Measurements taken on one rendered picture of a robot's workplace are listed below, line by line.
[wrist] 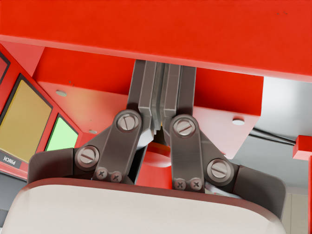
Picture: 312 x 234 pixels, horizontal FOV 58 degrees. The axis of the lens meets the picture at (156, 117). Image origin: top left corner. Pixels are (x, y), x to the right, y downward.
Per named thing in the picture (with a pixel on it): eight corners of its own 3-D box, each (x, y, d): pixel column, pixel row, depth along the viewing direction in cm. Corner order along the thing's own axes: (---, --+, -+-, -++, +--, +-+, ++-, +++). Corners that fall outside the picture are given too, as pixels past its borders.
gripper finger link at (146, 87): (88, 180, 14) (113, 65, 16) (152, 187, 13) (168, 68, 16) (64, 165, 11) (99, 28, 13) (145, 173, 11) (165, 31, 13)
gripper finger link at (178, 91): (156, 188, 13) (171, 69, 16) (224, 196, 13) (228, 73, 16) (150, 174, 11) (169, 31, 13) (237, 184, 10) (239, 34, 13)
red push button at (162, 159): (182, 133, 25) (175, 173, 24) (139, 126, 26) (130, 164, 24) (183, 116, 22) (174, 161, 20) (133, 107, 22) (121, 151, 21)
